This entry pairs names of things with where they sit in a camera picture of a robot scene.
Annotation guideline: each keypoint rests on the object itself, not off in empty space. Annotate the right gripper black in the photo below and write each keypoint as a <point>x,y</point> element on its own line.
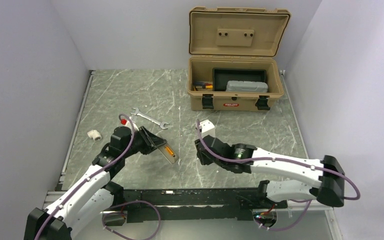
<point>203,159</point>

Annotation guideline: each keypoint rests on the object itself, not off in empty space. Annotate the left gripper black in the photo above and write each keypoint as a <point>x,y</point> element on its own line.
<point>154,141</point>

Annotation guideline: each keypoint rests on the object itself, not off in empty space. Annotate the orange AA battery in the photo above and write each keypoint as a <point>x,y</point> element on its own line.
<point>169,151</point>

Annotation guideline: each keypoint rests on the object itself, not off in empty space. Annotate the beige remote control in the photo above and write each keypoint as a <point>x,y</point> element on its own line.
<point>168,157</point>

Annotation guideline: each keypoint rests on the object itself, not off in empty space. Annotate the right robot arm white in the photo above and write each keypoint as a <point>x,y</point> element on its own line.
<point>307,179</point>

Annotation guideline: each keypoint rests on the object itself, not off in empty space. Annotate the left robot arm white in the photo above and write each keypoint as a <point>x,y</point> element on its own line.
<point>95,191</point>

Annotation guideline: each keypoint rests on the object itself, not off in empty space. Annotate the white PVC elbow fitting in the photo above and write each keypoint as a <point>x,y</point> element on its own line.
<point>94,135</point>

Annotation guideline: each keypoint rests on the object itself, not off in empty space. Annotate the silver combination wrench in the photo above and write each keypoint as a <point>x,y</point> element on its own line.
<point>162,124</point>

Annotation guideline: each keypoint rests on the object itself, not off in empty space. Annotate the grey plastic case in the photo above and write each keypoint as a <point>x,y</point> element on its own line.
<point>247,86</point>

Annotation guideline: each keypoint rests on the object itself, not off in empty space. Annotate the black tray in toolbox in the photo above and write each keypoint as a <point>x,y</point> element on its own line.
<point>221,76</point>

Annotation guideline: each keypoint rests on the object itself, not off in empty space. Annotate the tan plastic toolbox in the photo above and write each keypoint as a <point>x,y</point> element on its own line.
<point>235,38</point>

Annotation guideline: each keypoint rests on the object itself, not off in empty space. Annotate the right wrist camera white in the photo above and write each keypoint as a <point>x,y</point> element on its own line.
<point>207,128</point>

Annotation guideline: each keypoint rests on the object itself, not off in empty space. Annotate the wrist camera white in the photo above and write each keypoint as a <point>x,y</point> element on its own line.
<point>207,128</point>
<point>129,122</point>

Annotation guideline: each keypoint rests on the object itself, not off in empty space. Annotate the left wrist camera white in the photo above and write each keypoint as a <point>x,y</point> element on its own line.
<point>129,122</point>

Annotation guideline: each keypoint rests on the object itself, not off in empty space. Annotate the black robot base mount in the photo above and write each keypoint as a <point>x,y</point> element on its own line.
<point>140,211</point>

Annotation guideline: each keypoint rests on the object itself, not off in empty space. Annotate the yellow-handled tools in toolbox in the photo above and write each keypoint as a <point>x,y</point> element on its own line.
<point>202,86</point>

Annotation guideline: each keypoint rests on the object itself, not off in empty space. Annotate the aluminium frame rail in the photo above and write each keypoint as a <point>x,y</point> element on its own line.
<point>246,198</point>

